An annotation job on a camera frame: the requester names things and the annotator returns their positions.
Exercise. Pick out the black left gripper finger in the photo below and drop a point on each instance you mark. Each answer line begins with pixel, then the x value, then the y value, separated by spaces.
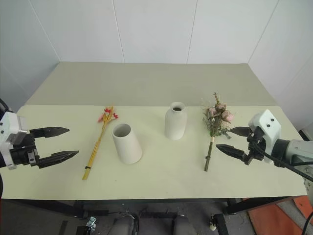
pixel 50 131
pixel 57 157

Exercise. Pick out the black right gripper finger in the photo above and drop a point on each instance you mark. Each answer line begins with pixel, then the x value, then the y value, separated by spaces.
pixel 240 131
pixel 231 151

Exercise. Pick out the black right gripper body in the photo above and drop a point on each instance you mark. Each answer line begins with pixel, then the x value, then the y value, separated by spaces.
pixel 254 147

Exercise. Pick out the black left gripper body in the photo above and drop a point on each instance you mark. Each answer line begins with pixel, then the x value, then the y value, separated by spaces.
pixel 24 155

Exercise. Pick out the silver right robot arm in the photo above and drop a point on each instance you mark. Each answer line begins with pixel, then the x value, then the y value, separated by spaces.
pixel 297 150

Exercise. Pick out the red flowers with yellow stems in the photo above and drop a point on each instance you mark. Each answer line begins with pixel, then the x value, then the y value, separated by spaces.
pixel 97 147

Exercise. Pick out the white bottle-shaped ceramic vase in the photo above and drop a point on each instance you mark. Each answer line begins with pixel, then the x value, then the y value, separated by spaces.
pixel 174 124

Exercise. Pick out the white conical ceramic vase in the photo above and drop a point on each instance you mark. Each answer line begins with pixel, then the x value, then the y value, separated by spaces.
pixel 128 149

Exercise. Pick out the pink dried flower bouquet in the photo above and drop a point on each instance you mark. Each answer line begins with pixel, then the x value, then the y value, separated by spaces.
pixel 216 117

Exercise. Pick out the black object beside table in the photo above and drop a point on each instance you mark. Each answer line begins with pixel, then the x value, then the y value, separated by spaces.
pixel 306 134

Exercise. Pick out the silver caster wheel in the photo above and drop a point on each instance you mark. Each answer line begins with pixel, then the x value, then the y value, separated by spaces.
pixel 91 221

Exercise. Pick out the white caster wheel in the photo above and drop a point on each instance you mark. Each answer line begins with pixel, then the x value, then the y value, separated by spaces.
pixel 213 222

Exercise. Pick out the orange floor mat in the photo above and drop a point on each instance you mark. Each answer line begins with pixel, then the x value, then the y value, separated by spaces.
pixel 269 220

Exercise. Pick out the pale yellow table mat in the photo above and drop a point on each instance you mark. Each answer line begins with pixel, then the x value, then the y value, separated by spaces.
pixel 156 178

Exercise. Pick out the dark rounded shape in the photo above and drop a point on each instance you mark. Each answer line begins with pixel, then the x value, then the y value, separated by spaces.
pixel 126 226

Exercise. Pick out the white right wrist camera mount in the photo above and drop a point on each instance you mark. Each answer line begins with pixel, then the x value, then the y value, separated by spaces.
pixel 269 129

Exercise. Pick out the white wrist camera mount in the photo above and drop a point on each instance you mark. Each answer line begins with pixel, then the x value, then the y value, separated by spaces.
pixel 269 129
pixel 9 124

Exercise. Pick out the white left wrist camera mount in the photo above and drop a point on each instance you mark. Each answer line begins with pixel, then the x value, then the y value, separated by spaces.
pixel 9 124

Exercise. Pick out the black metal table frame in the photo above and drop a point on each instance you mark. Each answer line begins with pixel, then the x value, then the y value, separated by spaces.
pixel 49 206

